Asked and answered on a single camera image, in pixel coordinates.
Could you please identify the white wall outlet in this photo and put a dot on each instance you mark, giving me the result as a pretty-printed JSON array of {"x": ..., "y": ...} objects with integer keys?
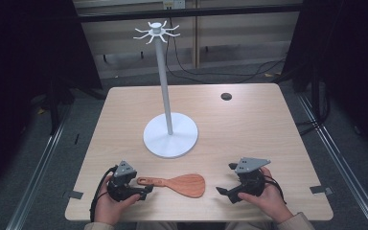
[{"x": 173, "y": 4}]

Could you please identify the black metal stand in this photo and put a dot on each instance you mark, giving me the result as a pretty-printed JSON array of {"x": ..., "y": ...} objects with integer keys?
[{"x": 57, "y": 102}]

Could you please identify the wooden rice paddle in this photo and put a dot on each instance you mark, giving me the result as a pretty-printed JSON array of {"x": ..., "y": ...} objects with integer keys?
[{"x": 185, "y": 186}]

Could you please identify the grey tape piece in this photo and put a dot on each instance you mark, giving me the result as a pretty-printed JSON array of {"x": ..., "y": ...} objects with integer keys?
[
  {"x": 74, "y": 194},
  {"x": 320, "y": 190}
]

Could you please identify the person's right hand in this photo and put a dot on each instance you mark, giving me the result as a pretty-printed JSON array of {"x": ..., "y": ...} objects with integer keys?
[{"x": 270, "y": 201}]

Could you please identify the dark round table grommet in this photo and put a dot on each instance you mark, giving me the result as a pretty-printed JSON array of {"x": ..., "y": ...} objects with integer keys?
[{"x": 226, "y": 96}]

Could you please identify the white hook stand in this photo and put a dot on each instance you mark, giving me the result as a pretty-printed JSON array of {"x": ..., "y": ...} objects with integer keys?
[{"x": 170, "y": 140}]

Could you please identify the metal floor rail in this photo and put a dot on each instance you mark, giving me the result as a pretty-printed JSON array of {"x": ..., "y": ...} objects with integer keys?
[
  {"x": 341, "y": 163},
  {"x": 38, "y": 172}
]

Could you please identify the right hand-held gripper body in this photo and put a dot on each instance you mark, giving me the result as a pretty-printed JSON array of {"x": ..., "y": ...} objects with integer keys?
[{"x": 252, "y": 183}]

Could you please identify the wooden wall post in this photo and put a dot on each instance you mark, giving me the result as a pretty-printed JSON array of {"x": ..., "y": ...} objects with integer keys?
[{"x": 196, "y": 38}]

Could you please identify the person's left hand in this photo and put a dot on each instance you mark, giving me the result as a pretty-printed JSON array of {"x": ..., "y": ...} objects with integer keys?
[{"x": 108, "y": 211}]

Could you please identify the black curtain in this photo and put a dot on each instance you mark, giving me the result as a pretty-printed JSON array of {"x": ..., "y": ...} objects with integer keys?
[
  {"x": 19, "y": 64},
  {"x": 354, "y": 57}
]

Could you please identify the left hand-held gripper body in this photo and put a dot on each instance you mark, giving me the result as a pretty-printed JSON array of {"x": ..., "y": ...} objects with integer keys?
[{"x": 121, "y": 187}]

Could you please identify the black horizontal bar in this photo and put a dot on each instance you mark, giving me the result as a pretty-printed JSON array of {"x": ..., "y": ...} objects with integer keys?
[{"x": 204, "y": 12}]

